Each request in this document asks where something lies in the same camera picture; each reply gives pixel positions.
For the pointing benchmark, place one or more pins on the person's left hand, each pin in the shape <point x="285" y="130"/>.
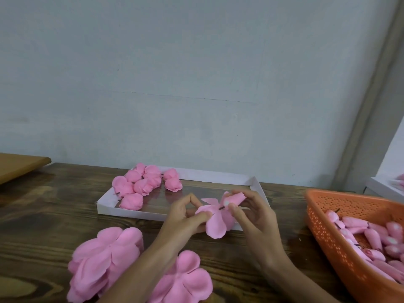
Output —
<point x="178" y="225"/>

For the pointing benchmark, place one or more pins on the person's right hand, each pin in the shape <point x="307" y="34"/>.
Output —
<point x="260" y="227"/>

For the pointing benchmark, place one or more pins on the white shallow tray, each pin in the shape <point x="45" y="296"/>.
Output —
<point x="208" y="186"/>

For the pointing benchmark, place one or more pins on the stack of pink petals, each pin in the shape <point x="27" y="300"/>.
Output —
<point x="186" y="280"/>
<point x="104" y="262"/>

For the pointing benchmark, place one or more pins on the pink petal flower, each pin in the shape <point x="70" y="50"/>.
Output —
<point x="153" y="174"/>

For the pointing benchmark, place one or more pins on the group of finished pink roses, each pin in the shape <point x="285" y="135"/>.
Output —
<point x="123" y="186"/>

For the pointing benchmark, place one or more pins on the pink rose buds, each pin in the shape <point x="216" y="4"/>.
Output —
<point x="372" y="240"/>

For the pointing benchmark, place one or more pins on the pile of pink petals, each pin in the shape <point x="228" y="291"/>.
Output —
<point x="399" y="181"/>

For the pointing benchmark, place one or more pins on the person's left forearm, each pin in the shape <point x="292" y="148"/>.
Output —
<point x="142" y="280"/>

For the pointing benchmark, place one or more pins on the person's right forearm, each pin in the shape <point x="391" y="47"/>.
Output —
<point x="303" y="284"/>

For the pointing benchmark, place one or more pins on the orange plastic basket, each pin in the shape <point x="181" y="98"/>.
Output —
<point x="334" y="249"/>

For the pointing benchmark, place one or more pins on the grey door frame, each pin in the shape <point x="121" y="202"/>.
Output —
<point x="372" y="85"/>

